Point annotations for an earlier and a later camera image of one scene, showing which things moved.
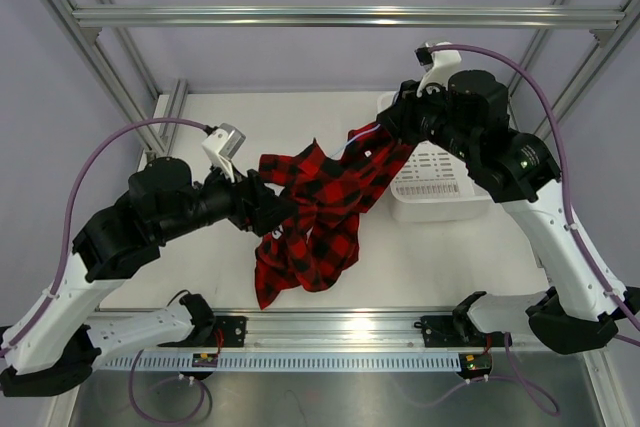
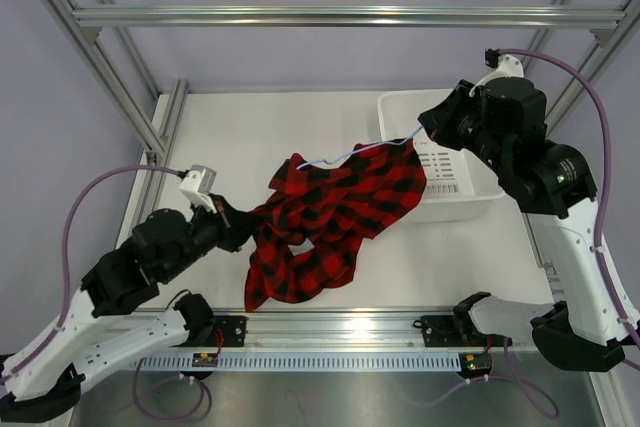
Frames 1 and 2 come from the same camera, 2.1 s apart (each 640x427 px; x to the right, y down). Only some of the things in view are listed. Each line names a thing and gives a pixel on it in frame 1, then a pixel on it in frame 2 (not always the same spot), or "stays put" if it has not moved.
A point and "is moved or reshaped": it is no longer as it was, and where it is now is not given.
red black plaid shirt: [320, 245] is moved or reshaped
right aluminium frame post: [595, 63] stays put
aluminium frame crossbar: [350, 17] stays put
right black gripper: [399, 119] to [439, 121]
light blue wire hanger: [357, 135] to [363, 149]
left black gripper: [257, 207] to [235, 226]
